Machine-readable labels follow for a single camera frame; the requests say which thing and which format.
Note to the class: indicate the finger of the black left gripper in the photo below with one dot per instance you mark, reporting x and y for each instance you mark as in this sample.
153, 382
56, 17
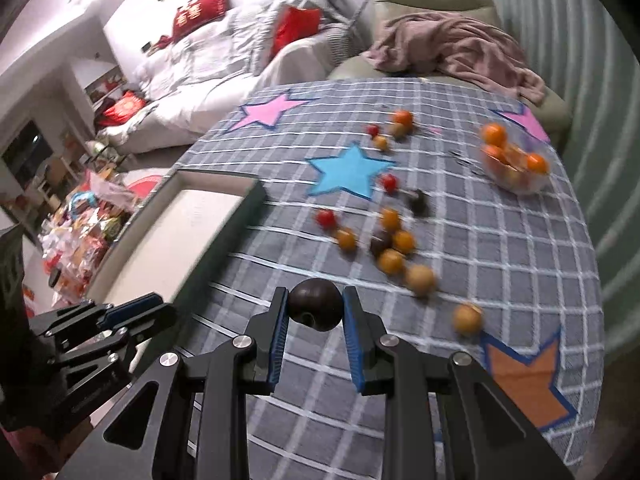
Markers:
135, 321
67, 328

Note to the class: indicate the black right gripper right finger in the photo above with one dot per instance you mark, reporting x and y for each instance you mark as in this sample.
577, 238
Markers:
367, 342

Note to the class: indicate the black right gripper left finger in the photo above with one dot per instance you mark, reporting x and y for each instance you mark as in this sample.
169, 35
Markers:
268, 331

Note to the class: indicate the dark purple tomato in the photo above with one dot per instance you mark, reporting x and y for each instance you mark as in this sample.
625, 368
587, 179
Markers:
380, 241
316, 303
417, 202

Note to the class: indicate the white tray with dark rim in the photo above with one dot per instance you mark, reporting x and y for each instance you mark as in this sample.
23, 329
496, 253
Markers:
181, 235

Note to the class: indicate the pile of snack packages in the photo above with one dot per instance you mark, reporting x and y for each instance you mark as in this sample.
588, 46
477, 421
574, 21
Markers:
76, 238

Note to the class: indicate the tan round fruit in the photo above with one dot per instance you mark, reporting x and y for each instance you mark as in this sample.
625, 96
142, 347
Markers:
420, 279

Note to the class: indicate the yellow round fruit near star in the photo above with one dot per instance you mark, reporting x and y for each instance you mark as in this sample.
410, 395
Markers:
468, 319

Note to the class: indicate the orange cherry tomato lower cluster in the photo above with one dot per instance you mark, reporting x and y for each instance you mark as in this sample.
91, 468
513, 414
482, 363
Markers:
392, 262

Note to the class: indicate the orange cherry tomato cluster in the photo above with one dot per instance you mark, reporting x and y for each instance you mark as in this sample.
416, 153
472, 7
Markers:
404, 242
390, 220
392, 262

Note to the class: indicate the orange cherry tomato left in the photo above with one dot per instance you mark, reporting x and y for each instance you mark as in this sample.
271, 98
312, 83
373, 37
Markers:
346, 240

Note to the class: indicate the dark purple tomato in cluster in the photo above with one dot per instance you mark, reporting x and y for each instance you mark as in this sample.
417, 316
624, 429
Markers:
380, 241

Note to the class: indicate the orange cherry tomato right cluster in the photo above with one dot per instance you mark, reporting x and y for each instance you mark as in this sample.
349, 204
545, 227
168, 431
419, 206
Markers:
404, 242

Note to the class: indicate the red round floor mat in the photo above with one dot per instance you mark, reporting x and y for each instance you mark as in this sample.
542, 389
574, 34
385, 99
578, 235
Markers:
143, 181

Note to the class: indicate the red cherry tomato near tray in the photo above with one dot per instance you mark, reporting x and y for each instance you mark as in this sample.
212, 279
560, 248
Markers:
326, 219

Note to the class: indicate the orange cherry tomato upper cluster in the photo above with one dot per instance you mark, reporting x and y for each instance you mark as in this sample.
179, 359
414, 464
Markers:
390, 220

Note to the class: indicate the grey checked star tablecloth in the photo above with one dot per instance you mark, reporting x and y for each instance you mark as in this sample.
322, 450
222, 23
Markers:
455, 226

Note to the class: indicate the red cherry tomato by star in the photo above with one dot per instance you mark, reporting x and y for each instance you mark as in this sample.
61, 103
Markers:
390, 184

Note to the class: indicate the red cushion at sofa end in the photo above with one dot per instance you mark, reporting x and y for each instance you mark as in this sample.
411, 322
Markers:
122, 111

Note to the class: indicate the small yellow tomato far group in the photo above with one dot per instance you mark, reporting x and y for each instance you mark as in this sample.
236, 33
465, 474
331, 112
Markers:
381, 143

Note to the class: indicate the tan fruit far group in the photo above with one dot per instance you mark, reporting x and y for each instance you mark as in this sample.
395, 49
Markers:
398, 131

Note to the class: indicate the clear glass fruit bowl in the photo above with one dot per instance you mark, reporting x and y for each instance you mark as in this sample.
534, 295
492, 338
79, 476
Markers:
507, 168

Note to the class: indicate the orange mandarin far group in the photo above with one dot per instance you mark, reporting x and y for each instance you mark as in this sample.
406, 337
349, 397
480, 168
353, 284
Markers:
404, 118

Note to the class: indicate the orange mandarin right in bowl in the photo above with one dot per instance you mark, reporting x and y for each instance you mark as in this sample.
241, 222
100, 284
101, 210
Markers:
537, 164

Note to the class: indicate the orange mandarin on bowl top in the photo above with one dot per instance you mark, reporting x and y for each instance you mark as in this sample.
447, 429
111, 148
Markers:
494, 134

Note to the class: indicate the white covered sofa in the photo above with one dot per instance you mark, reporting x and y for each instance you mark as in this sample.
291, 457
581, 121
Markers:
190, 85

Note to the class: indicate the red pillow on sofa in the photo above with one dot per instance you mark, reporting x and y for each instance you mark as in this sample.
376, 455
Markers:
295, 24

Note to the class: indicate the red embroidered cushion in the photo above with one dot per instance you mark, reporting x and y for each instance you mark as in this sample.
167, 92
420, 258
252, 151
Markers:
196, 13

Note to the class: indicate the pink blanket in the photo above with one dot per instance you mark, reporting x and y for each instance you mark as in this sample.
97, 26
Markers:
457, 46

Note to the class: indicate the green armchair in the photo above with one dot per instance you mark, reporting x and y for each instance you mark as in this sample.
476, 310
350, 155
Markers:
553, 114

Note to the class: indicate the green striped curtain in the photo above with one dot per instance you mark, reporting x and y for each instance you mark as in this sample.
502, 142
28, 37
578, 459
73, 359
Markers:
583, 56

